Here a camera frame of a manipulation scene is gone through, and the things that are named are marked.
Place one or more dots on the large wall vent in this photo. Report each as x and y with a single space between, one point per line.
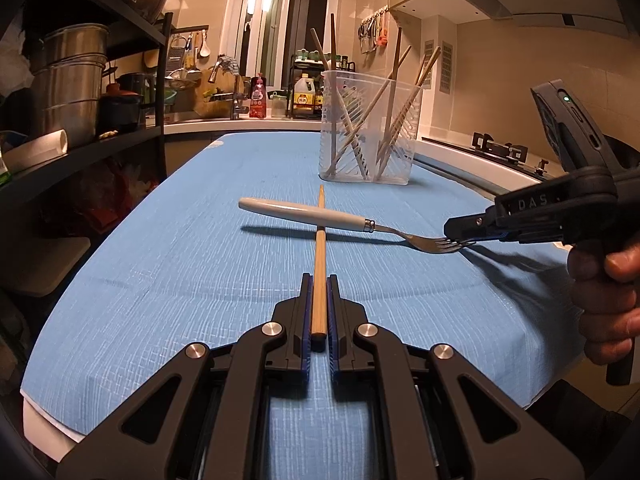
446 67

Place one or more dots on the red plastic bag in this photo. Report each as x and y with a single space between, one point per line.
115 195

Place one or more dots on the hanging white spoon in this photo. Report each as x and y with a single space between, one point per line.
204 50

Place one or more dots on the white oil jug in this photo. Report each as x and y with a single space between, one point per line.
302 97

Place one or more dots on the dark green pot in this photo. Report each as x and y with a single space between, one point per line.
132 81

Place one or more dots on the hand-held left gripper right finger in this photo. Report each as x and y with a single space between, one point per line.
335 340

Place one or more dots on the steel faucet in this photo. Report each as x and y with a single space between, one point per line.
234 107

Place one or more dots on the hanging kitchen tools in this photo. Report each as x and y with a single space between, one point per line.
382 35

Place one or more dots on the wooden cutting board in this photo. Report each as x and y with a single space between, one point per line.
205 105

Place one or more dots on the black gas cooktop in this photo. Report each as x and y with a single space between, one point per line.
530 167

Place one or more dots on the checked cloth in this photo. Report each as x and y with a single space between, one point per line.
229 62

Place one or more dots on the steel grater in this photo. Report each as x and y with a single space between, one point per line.
175 59

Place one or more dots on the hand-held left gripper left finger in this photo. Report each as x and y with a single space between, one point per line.
305 340

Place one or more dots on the black pan support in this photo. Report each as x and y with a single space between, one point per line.
497 150

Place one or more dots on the dark sauce bottle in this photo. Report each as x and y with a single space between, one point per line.
320 102

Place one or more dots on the person's right hand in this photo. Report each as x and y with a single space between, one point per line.
605 310

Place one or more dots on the red soap bottle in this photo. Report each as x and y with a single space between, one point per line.
257 100

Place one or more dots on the steel stockpot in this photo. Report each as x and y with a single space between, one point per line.
65 102
75 42

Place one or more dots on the black pot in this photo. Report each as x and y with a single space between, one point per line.
120 115

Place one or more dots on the white roll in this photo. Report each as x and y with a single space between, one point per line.
35 152

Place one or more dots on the black spice rack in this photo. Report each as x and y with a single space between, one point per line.
291 85

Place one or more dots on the dark clothing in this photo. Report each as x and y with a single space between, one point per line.
580 425

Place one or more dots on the blue cloth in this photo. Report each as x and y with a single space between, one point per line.
175 260

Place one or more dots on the clear plastic utensil holder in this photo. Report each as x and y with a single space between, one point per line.
406 160

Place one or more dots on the green basin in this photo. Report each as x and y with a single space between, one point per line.
167 98

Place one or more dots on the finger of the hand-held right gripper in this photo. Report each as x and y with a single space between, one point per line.
470 227

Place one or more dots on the small wall vent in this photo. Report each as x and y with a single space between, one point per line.
428 47

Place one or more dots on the black shelf rack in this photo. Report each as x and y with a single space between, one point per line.
165 110

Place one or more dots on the white window frame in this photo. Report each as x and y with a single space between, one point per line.
240 20

